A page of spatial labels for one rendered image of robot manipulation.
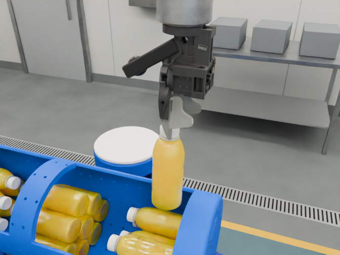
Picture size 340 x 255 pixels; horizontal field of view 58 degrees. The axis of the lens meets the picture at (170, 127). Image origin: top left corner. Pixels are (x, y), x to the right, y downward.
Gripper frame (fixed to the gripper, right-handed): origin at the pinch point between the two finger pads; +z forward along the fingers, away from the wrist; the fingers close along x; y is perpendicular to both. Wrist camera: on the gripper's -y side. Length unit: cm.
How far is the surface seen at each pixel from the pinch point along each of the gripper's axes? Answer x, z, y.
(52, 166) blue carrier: 1.6, 19.3, -33.0
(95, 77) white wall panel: 324, 130, -230
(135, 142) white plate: 47, 38, -31
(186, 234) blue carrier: -6.6, 20.6, 6.3
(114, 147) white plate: 41, 38, -38
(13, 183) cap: 4, 33, -52
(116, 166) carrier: 32, 40, -32
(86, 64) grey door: 319, 110, -239
